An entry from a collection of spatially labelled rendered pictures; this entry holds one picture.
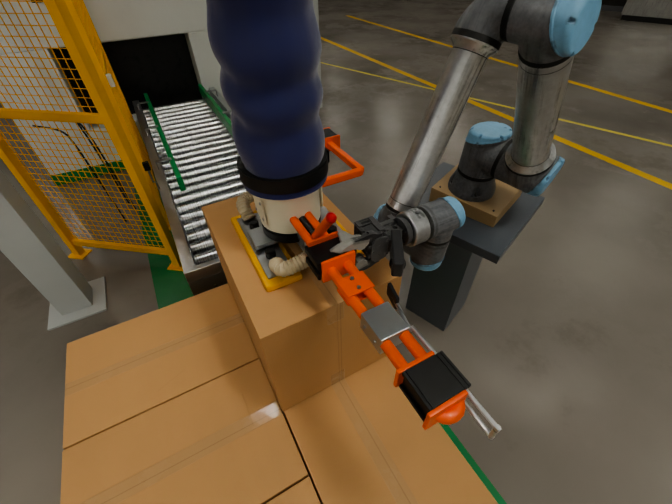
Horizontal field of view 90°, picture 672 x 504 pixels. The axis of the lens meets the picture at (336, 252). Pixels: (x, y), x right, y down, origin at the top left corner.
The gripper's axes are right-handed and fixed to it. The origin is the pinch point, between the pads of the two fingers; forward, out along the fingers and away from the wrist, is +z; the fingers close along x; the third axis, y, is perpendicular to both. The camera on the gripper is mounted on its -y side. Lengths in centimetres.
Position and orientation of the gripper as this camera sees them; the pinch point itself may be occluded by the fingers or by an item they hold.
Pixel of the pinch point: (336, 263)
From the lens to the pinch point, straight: 75.3
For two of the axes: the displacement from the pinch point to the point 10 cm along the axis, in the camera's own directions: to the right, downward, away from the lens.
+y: -4.8, -6.0, 6.5
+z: -8.8, 3.3, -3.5
